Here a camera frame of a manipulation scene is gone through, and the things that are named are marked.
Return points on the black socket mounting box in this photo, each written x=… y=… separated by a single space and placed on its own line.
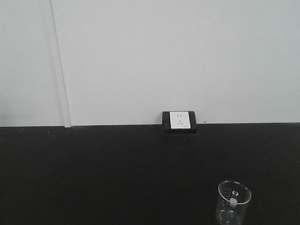
x=168 y=131

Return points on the clear glass beaker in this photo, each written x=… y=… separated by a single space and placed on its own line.
x=232 y=203

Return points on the white wall power socket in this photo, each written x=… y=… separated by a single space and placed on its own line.
x=179 y=120

